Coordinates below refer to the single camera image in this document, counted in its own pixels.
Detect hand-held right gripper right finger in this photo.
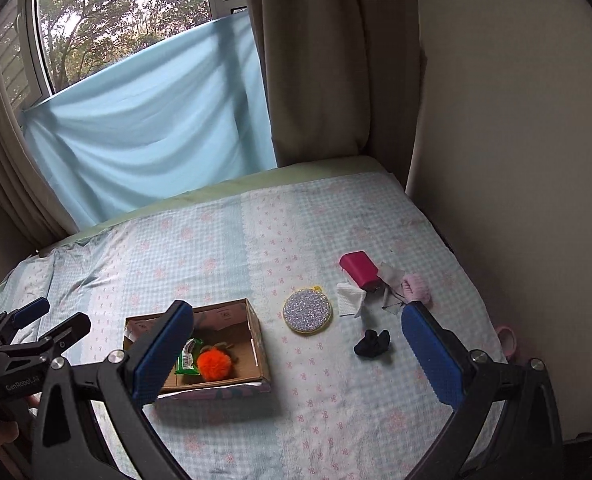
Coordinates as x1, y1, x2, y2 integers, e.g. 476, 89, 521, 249
401, 301, 567, 480

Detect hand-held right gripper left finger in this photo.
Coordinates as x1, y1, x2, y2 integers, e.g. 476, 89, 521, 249
30, 300, 197, 480

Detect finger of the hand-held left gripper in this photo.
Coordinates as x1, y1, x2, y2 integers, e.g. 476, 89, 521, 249
0, 296, 51, 349
0, 311, 92, 362

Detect black scrunchie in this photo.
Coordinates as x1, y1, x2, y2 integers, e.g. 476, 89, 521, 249
353, 329, 393, 360

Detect pink fluffy scrunchie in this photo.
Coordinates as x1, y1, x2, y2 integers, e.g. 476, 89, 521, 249
401, 272, 433, 308

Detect cardboard box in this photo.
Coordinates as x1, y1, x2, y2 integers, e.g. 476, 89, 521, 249
122, 298, 271, 401

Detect white textured cloth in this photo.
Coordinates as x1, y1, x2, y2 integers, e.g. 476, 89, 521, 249
336, 281, 369, 318

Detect magenta pouch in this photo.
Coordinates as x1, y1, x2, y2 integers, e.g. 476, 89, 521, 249
339, 251, 383, 294

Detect round silver glitter pad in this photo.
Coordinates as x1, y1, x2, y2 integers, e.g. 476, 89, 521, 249
282, 285, 334, 334

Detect person's left hand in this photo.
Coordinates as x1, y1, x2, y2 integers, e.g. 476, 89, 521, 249
0, 394, 42, 456

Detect green snack packet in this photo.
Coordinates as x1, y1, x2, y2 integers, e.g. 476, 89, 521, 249
174, 338, 204, 376

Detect orange pompom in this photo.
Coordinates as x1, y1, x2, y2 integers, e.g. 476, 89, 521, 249
196, 347, 234, 382

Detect pink slipper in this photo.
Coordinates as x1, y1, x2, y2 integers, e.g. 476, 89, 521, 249
495, 325, 518, 360

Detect beige curtain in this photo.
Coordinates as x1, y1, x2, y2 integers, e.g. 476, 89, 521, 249
238, 0, 427, 191
0, 60, 76, 256

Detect checked floral bed sheet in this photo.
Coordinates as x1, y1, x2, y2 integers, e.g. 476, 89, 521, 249
0, 170, 512, 480

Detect pale green mattress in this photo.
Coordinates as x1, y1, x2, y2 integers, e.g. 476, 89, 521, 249
0, 155, 401, 311

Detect light blue hanging cloth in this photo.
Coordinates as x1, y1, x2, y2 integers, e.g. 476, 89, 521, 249
20, 12, 279, 228

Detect window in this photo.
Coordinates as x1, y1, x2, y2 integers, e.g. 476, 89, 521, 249
0, 0, 249, 108

